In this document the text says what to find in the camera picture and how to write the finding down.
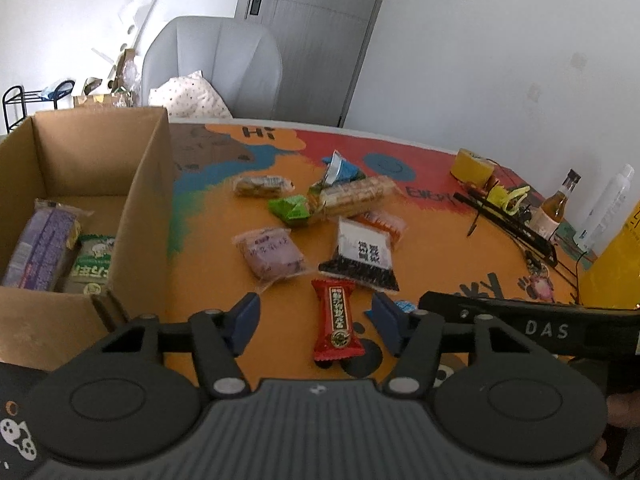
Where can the orange snack packet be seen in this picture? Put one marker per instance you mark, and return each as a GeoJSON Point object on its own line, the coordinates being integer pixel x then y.
{"type": "Point", "coordinates": [390, 222]}

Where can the yellow tape roll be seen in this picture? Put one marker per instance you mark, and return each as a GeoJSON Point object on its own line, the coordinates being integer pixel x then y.
{"type": "Point", "coordinates": [470, 167]}

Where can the red snack bar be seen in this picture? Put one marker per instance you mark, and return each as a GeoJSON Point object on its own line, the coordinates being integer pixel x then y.
{"type": "Point", "coordinates": [336, 320]}

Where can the cardboard box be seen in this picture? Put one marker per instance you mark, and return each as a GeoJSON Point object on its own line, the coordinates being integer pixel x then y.
{"type": "Point", "coordinates": [100, 150]}

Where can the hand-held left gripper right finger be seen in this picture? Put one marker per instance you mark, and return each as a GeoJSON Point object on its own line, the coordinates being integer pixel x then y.
{"type": "Point", "coordinates": [387, 320]}

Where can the small blue packet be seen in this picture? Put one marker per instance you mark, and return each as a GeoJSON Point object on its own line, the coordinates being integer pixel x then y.
{"type": "Point", "coordinates": [406, 306]}

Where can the grey armchair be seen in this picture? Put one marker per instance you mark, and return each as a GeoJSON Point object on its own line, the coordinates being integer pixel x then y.
{"type": "Point", "coordinates": [225, 55]}

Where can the clear purple cake packet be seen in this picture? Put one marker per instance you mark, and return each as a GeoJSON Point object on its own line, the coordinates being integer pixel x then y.
{"type": "Point", "coordinates": [272, 255]}

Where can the brown nut bar packet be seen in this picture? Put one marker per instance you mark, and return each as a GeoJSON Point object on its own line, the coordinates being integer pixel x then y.
{"type": "Point", "coordinates": [260, 186]}

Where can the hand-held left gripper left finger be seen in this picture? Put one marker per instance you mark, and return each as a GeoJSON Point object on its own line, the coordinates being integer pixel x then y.
{"type": "Point", "coordinates": [247, 317]}

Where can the green and white snack packet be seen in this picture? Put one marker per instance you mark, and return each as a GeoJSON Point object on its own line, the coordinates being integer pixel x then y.
{"type": "Point", "coordinates": [92, 260]}

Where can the person's right hand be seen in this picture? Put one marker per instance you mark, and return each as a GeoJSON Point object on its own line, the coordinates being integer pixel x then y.
{"type": "Point", "coordinates": [622, 407]}

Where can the black metal rack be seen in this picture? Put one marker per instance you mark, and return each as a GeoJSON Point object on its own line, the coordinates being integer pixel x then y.
{"type": "Point", "coordinates": [22, 92]}

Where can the white plastic bottle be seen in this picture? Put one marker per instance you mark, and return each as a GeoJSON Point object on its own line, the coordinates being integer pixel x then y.
{"type": "Point", "coordinates": [607, 205]}

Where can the dotted white pillow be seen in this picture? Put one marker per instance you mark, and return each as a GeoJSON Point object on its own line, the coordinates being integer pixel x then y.
{"type": "Point", "coordinates": [190, 97]}

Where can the yellow container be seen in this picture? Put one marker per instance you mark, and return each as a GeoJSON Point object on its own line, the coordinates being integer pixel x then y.
{"type": "Point", "coordinates": [617, 270]}

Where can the black and white snack packet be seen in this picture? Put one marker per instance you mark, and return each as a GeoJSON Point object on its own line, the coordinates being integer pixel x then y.
{"type": "Point", "coordinates": [362, 250]}

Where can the brown cardboard carton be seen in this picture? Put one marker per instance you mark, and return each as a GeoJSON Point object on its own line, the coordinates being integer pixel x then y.
{"type": "Point", "coordinates": [90, 101]}

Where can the purple snack packet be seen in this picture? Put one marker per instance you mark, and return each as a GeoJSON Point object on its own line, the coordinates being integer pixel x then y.
{"type": "Point", "coordinates": [40, 245]}

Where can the white board with holes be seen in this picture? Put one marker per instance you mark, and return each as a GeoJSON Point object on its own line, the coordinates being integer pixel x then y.
{"type": "Point", "coordinates": [145, 5]}

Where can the yellow clip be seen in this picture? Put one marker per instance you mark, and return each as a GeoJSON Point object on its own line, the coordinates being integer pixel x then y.
{"type": "Point", "coordinates": [502, 197]}

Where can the brown liquid glass bottle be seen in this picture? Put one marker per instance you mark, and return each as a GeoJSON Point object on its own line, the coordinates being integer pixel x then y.
{"type": "Point", "coordinates": [550, 210]}

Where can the blue snack packet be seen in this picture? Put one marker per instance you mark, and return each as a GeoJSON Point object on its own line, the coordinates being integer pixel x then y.
{"type": "Point", "coordinates": [342, 167]}

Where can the long cracker packet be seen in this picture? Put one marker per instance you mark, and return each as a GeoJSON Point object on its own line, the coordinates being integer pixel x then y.
{"type": "Point", "coordinates": [350, 192]}

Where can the colourful printed table mat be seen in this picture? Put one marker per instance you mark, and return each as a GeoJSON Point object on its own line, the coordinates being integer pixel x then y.
{"type": "Point", "coordinates": [280, 330]}

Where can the grey door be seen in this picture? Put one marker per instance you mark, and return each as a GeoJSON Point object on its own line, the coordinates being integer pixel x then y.
{"type": "Point", "coordinates": [320, 35]}

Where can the black folded tripod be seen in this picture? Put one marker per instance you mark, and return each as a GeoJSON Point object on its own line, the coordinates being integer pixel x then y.
{"type": "Point", "coordinates": [515, 225]}

